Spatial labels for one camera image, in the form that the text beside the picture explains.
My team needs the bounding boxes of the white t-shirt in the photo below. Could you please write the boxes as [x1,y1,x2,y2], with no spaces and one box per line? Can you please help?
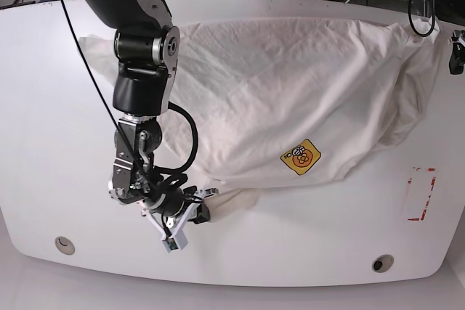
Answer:
[78,17,442,224]

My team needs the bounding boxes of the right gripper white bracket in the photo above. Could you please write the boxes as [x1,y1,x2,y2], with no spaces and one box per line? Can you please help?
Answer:
[139,186,219,242]

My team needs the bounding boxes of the left table grommet hole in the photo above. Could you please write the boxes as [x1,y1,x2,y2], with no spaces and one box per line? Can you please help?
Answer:
[54,237,76,256]

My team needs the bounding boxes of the red tape rectangle marking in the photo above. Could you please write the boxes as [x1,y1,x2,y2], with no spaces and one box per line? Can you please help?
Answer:
[403,167,437,221]

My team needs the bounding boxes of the right table grommet hole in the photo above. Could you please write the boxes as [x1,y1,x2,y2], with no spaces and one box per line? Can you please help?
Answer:
[372,255,394,273]

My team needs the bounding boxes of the table grommet hole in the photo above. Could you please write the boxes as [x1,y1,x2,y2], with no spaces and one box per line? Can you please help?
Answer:
[372,255,394,273]
[54,237,76,256]

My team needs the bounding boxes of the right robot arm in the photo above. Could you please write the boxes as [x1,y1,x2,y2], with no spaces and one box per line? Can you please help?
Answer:
[85,0,217,252]

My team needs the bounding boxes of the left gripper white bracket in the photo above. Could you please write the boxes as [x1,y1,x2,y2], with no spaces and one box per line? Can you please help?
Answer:
[448,30,465,75]

